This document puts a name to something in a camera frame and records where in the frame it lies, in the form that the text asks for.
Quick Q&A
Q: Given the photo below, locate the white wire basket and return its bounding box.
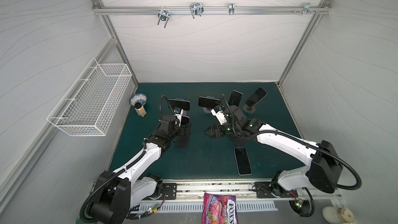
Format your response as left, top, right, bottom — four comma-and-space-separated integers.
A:
47, 58, 132, 136

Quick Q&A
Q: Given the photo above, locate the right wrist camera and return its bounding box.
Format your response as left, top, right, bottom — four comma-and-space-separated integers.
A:
210, 105, 228, 125

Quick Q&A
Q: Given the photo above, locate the Fox's candy bag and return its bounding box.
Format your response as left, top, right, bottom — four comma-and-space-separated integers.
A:
202, 193, 238, 224

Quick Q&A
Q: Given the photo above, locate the metal clamp left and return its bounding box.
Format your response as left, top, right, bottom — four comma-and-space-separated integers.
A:
157, 9, 170, 28

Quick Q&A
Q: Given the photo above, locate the metal clamp middle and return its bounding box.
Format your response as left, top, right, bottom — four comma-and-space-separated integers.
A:
189, 2, 204, 19

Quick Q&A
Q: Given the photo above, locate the upright phone on round stand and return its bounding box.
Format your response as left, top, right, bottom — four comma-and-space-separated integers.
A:
228, 90, 243, 107

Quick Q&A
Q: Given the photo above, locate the far left landscape phone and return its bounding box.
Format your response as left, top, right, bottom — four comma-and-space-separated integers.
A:
169, 99, 190, 111

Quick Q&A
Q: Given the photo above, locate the white-edged phone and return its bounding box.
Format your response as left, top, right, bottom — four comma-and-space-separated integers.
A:
234, 147, 252, 175

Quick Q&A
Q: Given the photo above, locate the white round container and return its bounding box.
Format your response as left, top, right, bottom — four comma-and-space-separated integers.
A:
322, 206, 355, 224

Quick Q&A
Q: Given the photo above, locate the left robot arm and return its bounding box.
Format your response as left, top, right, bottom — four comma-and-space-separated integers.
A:
79, 99, 191, 224

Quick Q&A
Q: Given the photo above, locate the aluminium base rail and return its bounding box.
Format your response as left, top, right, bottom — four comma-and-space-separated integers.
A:
163, 178, 343, 203

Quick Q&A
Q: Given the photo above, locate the aluminium crossbar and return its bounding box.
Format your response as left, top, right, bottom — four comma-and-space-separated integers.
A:
93, 5, 332, 16

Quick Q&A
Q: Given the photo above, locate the metal clamp small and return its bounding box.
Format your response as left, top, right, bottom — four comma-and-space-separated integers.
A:
229, 3, 235, 16

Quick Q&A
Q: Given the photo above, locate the metal clamp right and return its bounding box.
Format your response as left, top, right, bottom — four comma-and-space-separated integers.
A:
292, 3, 320, 16

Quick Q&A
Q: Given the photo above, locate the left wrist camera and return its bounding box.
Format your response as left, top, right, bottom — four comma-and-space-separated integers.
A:
173, 108, 184, 125

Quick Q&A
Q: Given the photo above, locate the purple phone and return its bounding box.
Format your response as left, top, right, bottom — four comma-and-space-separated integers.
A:
180, 115, 190, 125

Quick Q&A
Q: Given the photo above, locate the middle landscape phone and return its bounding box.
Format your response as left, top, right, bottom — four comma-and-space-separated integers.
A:
198, 96, 221, 109

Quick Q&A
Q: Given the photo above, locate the black stand left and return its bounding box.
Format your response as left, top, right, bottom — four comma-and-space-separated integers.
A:
174, 132, 190, 149

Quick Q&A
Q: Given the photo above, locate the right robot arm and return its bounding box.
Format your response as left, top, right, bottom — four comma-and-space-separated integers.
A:
198, 96, 362, 198

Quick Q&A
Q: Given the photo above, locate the tilted far right phone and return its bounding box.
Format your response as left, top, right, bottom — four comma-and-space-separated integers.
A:
245, 87, 267, 109

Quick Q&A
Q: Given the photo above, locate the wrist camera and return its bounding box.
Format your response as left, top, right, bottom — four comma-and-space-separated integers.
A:
173, 108, 184, 125
210, 105, 228, 125

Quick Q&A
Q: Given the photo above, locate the blue white bowl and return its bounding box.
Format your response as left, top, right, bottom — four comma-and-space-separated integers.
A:
129, 93, 147, 106

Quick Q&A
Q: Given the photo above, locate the round stand of tilted phone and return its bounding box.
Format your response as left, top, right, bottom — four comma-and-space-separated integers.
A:
243, 105, 256, 114

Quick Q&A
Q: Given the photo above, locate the landscape phone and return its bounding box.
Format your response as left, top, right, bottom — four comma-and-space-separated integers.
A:
198, 96, 221, 109
169, 99, 190, 111

